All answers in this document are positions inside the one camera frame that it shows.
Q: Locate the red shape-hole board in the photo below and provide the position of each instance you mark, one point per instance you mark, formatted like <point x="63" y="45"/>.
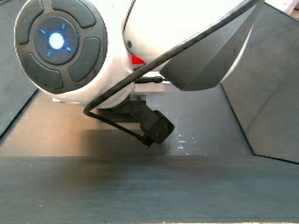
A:
<point x="138" y="62"/>

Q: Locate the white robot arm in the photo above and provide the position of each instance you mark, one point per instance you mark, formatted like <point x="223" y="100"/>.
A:
<point x="79" y="46"/>

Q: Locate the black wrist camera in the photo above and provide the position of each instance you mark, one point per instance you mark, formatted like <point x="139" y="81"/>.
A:
<point x="135" y="112"/>

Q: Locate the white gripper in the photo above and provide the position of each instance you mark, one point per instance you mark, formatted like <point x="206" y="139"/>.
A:
<point x="202" y="34"/>

